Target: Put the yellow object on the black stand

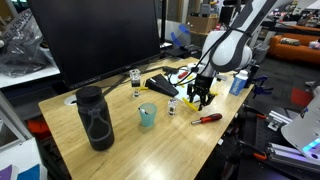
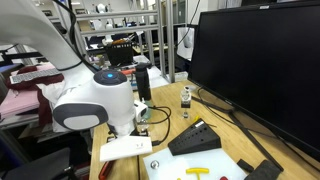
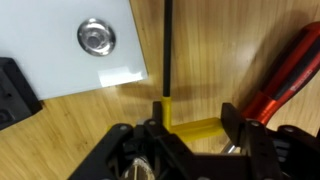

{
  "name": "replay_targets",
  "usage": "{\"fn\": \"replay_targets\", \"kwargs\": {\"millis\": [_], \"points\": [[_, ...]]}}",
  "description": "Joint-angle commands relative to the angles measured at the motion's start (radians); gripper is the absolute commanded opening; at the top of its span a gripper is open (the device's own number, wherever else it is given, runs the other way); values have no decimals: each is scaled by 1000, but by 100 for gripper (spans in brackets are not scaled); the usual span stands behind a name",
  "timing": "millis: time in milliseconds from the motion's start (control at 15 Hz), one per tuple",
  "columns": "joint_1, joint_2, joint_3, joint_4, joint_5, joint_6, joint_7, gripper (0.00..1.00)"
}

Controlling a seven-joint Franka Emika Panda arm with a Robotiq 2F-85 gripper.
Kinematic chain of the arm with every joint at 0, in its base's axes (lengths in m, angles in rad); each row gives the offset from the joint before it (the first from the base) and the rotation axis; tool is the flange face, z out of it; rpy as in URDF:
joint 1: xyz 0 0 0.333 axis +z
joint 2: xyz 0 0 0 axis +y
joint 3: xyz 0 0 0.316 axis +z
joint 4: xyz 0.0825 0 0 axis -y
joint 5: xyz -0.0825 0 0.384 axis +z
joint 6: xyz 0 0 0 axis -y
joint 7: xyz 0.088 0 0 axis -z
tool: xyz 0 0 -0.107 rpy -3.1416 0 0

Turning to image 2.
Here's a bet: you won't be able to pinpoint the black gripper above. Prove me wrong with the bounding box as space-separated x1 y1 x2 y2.
130 128 150 138

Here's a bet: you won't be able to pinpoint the black wedge hex key stand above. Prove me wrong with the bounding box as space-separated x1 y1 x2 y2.
167 118 223 157

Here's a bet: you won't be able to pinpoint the black monitor stand legs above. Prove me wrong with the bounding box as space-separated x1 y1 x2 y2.
191 94 284 173

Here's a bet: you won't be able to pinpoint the clear acrylic bottle-shaped piece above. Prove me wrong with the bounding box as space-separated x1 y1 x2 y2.
138 118 150 132

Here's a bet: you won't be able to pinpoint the teal plastic cup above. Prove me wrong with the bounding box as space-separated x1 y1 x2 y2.
143 104 155 121

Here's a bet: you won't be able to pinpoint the black insulated water bottle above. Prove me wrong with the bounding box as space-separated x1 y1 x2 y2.
134 62 153 103

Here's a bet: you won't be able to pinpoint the white rectangular mat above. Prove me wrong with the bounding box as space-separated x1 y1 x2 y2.
143 147 248 180

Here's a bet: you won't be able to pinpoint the black slotted crate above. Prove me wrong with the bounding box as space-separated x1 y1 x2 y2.
105 41 135 67

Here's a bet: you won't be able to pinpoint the maroon cloth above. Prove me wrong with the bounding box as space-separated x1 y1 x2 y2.
6 64 64 126

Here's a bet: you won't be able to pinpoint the small black foam piece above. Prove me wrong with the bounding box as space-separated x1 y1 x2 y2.
236 158 255 173

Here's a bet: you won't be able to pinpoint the black office chair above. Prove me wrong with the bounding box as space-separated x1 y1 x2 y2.
0 146 73 180

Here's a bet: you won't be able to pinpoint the grey computer keyboard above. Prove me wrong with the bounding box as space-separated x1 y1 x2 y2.
9 68 61 85

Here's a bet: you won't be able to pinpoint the pink cloth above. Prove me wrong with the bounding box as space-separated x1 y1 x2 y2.
0 88 41 119

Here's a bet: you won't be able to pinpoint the black foam block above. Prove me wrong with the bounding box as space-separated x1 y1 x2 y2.
253 159 285 180

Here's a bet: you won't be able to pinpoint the black computer monitor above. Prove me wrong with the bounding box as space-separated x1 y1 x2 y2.
187 0 320 163

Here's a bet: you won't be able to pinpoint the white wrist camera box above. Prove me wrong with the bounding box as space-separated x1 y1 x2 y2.
99 134 154 163

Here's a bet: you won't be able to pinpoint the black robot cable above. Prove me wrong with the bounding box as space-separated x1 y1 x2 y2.
146 105 173 147

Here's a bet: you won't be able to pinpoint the long red-handled screwdriver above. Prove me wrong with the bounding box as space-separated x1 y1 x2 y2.
98 160 116 180

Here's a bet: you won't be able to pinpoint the yellow T-handle hex key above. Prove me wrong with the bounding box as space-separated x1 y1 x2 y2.
185 167 210 180

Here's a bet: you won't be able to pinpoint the aluminium extrusion frame rack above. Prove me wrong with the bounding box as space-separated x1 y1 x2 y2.
74 0 177 84

